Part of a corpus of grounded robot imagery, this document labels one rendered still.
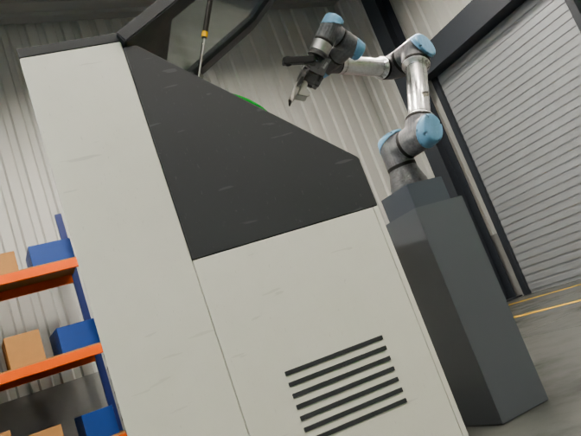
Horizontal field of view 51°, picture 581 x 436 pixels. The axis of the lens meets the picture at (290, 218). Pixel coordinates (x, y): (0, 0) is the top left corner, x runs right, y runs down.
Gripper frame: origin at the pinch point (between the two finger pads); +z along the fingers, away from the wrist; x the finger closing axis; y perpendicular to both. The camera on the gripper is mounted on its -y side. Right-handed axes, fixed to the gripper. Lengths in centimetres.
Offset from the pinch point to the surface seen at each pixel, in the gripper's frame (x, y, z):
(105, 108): -44, -48, 36
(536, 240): 585, 428, -118
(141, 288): -57, -17, 75
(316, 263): -49, 24, 50
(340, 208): -44, 25, 33
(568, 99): 494, 343, -279
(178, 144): -44, -25, 36
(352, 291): -50, 36, 53
